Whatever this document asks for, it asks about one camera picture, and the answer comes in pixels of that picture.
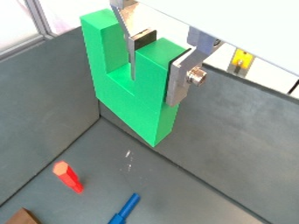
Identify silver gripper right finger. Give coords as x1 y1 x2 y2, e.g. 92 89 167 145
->
165 27 223 107

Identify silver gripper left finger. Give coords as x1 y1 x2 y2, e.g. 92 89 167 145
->
109 0 156 80

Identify green U-shaped block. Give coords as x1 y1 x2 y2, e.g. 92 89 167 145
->
80 9 184 146

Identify red hexagonal peg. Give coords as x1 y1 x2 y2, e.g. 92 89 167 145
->
52 161 83 193

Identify blue cylindrical peg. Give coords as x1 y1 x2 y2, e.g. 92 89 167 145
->
108 193 140 224

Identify brown T-shaped block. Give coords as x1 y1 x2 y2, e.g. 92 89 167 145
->
5 207 41 224

